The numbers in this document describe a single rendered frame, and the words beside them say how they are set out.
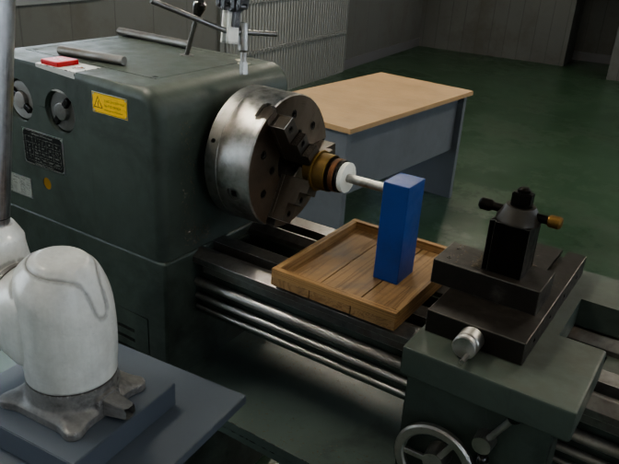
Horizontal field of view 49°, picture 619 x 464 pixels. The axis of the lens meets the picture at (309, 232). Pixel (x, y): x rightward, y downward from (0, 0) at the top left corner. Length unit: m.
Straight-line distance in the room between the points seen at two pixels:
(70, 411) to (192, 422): 0.22
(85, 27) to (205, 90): 3.45
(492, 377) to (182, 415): 0.56
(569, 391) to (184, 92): 0.96
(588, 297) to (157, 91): 0.98
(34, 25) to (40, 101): 2.96
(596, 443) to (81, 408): 0.89
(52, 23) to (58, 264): 3.72
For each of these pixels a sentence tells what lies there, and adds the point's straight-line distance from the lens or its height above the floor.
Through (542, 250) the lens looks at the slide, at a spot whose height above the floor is 0.97.
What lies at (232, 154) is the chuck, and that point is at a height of 1.12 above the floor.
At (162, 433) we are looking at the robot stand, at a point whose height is 0.75.
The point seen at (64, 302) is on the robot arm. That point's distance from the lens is 1.13.
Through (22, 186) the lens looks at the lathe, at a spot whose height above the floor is 0.93.
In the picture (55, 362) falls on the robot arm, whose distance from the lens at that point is 1.18.
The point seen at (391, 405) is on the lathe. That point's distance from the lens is 1.71.
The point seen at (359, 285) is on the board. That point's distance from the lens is 1.48.
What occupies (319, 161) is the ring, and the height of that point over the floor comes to 1.11.
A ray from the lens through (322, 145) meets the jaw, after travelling 1.66.
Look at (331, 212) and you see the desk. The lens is 3.50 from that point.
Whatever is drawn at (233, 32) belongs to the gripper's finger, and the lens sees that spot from 1.58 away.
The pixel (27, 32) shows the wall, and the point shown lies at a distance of 4.67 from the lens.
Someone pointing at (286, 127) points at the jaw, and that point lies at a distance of 1.47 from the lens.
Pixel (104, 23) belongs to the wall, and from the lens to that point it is 5.11.
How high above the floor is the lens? 1.59
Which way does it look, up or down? 24 degrees down
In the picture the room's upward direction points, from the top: 4 degrees clockwise
